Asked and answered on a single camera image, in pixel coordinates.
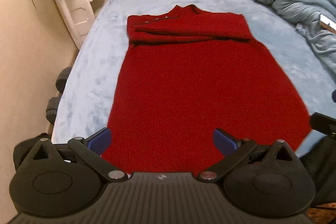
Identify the red knit sweater dress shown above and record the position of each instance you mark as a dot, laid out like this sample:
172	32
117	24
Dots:
186	73

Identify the black dumbbell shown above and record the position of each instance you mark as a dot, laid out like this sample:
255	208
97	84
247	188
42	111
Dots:
52	109
62	79

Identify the smartphone on blanket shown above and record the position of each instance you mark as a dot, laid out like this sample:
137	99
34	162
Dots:
327	24

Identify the black trousers of person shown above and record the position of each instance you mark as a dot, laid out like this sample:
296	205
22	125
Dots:
320	164

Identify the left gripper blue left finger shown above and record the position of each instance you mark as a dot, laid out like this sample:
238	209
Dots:
89	152

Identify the light blue fleece bed sheet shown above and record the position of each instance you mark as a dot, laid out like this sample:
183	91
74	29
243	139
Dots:
87	100

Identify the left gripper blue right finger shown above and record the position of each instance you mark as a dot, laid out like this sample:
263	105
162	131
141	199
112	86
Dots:
235	152

